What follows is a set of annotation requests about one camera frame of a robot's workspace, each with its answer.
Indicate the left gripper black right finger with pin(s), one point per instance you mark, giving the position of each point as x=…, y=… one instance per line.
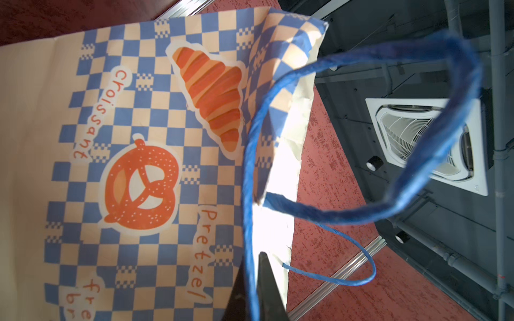
x=270, y=301

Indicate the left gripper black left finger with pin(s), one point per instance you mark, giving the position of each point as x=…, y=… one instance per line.
x=236, y=307

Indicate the blue checkered paper bag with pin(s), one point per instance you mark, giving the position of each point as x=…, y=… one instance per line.
x=140, y=162

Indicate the ceiling air conditioner unit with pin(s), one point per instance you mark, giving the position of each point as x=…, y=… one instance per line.
x=404, y=127

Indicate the right aluminium corner post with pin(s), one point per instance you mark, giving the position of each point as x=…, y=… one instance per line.
x=343, y=273

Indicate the aluminium corner post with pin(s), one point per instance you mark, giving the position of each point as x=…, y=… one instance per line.
x=184, y=8
x=343, y=273

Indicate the left aluminium corner post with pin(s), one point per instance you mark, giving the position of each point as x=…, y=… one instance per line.
x=184, y=8

